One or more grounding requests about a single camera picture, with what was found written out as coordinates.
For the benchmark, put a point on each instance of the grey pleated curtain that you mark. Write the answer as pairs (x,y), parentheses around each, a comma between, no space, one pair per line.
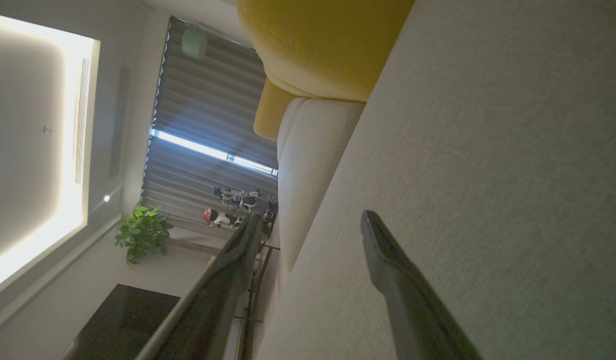
(208,100)

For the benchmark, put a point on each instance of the small yellow sofa backrest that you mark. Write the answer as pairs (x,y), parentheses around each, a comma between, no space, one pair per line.
(270,115)

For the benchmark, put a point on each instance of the large yellow sofa backrest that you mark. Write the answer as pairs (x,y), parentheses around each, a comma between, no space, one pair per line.
(327,45)

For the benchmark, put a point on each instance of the round white fixture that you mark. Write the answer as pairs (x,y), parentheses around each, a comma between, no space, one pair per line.
(194,44)

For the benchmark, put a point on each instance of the medium grey sofa seat cushion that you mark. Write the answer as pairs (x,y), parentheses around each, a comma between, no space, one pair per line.
(312,165)

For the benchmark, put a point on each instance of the black wheeled robot base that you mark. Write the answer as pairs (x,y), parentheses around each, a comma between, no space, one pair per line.
(270,212)

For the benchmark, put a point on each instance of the green potted plant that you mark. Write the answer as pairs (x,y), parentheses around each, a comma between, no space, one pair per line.
(140,232)

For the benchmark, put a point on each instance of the black flat television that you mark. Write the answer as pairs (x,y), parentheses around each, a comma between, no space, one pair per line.
(123,325)

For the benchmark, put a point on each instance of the white linear air vent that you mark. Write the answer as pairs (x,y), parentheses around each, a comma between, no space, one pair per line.
(81,120)

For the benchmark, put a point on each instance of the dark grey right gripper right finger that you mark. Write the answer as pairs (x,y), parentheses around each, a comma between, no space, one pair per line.
(412,310)

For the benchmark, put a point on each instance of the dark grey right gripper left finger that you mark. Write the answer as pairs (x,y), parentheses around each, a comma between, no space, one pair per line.
(208,310)

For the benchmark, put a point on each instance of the robot with santa hat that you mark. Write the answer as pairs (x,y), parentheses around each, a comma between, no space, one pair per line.
(220,218)

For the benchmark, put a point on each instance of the white and black humanoid robot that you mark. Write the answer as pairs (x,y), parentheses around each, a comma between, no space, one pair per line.
(240,199)

